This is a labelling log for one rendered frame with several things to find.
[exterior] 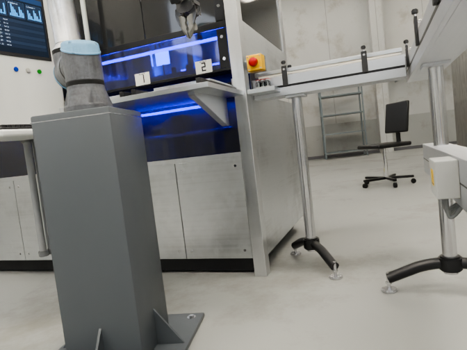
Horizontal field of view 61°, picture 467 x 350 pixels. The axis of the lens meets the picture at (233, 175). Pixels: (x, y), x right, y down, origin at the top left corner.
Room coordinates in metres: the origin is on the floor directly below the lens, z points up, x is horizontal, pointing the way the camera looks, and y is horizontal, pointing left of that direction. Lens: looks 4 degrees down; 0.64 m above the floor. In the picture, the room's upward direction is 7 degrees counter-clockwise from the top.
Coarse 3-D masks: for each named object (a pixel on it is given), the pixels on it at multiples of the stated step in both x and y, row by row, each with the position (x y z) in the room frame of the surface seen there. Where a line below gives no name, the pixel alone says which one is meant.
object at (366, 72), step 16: (400, 48) 1.73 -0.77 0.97; (320, 64) 1.86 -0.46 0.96; (336, 64) 1.89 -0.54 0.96; (352, 64) 1.78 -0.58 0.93; (368, 64) 1.76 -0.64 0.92; (384, 64) 1.74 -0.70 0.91; (400, 64) 1.71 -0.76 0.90; (272, 80) 1.91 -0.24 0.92; (288, 80) 1.89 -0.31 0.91; (304, 80) 1.86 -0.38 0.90; (320, 80) 1.83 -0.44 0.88; (336, 80) 1.81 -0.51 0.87; (352, 80) 1.78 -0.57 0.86; (368, 80) 1.76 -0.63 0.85; (384, 80) 1.76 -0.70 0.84; (256, 96) 1.94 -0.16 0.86; (272, 96) 1.92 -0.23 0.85
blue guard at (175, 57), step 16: (208, 32) 1.90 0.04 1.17; (144, 48) 2.03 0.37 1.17; (160, 48) 2.00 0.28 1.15; (176, 48) 1.97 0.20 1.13; (192, 48) 1.93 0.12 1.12; (208, 48) 1.90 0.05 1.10; (112, 64) 2.10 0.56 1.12; (128, 64) 2.06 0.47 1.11; (144, 64) 2.03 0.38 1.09; (160, 64) 2.00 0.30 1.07; (176, 64) 1.97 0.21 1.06; (192, 64) 1.94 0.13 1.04; (112, 80) 2.10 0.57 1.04; (128, 80) 2.07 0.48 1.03; (160, 80) 2.00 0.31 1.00; (64, 96) 2.22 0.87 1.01
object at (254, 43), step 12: (216, 24) 1.89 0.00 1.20; (156, 36) 2.00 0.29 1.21; (168, 36) 1.98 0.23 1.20; (180, 36) 1.95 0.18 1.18; (252, 36) 2.05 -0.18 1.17; (108, 48) 2.10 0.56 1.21; (120, 48) 2.08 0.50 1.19; (132, 48) 2.05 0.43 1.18; (252, 48) 2.02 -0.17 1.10; (264, 48) 2.24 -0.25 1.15; (276, 48) 2.51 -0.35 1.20; (276, 60) 2.48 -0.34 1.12; (216, 72) 1.91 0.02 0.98
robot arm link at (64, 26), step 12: (48, 0) 1.37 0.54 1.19; (60, 0) 1.36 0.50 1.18; (72, 0) 1.40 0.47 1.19; (60, 12) 1.36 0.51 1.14; (72, 12) 1.39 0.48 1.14; (60, 24) 1.36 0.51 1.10; (72, 24) 1.38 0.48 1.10; (60, 36) 1.36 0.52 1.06; (72, 36) 1.37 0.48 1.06; (60, 84) 1.40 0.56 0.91
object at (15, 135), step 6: (0, 132) 1.59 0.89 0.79; (6, 132) 1.60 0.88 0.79; (12, 132) 1.62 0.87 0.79; (18, 132) 1.64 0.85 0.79; (24, 132) 1.67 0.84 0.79; (30, 132) 1.69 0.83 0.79; (0, 138) 1.65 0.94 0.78; (6, 138) 1.69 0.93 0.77; (12, 138) 1.72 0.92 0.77; (18, 138) 1.76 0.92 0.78; (24, 138) 1.80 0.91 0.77; (30, 138) 1.84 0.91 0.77
